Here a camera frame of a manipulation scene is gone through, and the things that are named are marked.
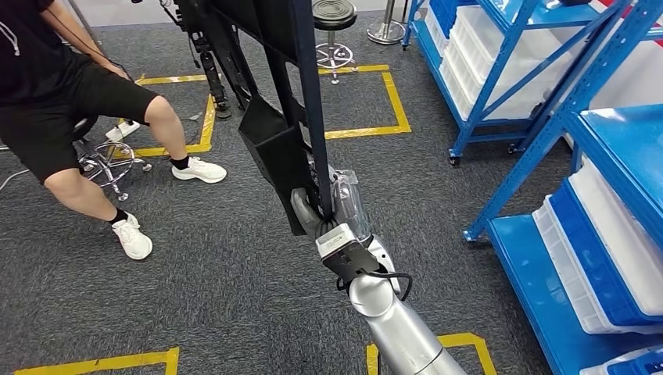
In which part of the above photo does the white plastic crate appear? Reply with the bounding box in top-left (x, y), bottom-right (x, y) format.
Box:
top-left (439, 46), bottom-right (545, 122)
top-left (568, 157), bottom-right (663, 318)
top-left (579, 345), bottom-right (663, 375)
top-left (532, 195), bottom-right (663, 336)
top-left (449, 4), bottom-right (576, 84)

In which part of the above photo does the black round seat stool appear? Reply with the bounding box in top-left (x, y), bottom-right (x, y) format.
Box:
top-left (312, 0), bottom-right (360, 85)

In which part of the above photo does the white floor cable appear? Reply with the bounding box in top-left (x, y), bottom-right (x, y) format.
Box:
top-left (0, 168), bottom-right (32, 194)

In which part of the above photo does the chrome swivel stool black seat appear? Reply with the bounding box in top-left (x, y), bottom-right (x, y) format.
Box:
top-left (72, 116), bottom-right (154, 203)

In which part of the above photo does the black tripod stand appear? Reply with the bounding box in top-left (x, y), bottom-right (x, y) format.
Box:
top-left (173, 0), bottom-right (260, 121)

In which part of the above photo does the blue metal shelf rack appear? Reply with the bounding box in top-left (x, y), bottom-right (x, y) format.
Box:
top-left (401, 0), bottom-right (636, 168)
top-left (462, 0), bottom-right (663, 375)

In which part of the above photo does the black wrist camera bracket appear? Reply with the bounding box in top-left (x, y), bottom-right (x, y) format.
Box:
top-left (321, 238), bottom-right (385, 288)

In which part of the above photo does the long black plastic panel part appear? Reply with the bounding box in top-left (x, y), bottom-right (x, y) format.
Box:
top-left (206, 0), bottom-right (337, 238)

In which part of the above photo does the red barrier belt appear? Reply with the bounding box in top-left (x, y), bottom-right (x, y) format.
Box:
top-left (597, 0), bottom-right (663, 48)

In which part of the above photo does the yellow floor tape square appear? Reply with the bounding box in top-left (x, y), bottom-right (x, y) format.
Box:
top-left (317, 64), bottom-right (414, 141)
top-left (111, 73), bottom-right (217, 159)
top-left (13, 347), bottom-right (181, 375)

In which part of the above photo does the chrome stanchion post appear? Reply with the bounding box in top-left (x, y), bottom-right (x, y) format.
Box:
top-left (366, 0), bottom-right (408, 46)

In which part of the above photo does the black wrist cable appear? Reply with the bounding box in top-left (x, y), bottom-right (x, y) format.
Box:
top-left (336, 271), bottom-right (414, 303)

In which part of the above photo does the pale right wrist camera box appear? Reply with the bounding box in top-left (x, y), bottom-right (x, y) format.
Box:
top-left (316, 223), bottom-right (358, 261)

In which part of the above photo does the white power strip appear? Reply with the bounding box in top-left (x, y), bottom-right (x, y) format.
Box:
top-left (105, 120), bottom-right (142, 144)

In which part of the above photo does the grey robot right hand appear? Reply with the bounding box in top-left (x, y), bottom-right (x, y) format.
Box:
top-left (288, 166), bottom-right (374, 243)

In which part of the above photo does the person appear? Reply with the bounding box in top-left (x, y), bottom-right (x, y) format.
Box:
top-left (0, 0), bottom-right (229, 262)

